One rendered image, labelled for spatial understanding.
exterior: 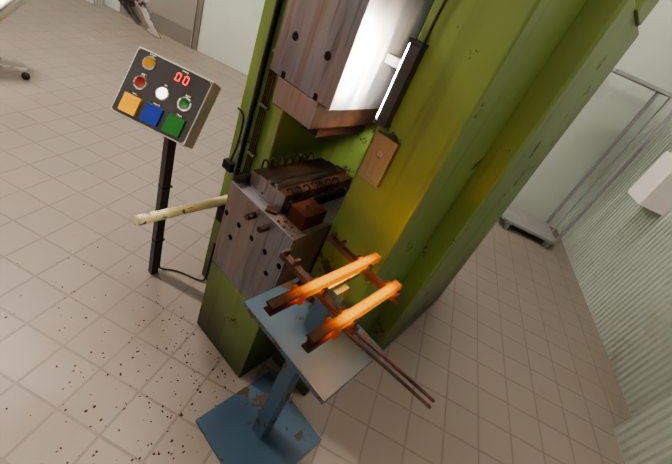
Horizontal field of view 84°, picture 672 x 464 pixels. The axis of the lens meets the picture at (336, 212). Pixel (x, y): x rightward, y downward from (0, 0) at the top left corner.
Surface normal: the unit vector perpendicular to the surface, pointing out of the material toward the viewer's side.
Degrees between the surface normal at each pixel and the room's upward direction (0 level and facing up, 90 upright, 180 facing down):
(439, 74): 90
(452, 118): 90
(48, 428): 0
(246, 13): 90
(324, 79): 90
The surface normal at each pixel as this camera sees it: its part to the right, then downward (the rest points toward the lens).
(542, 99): -0.62, 0.22
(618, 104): -0.32, 0.44
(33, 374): 0.35, -0.77
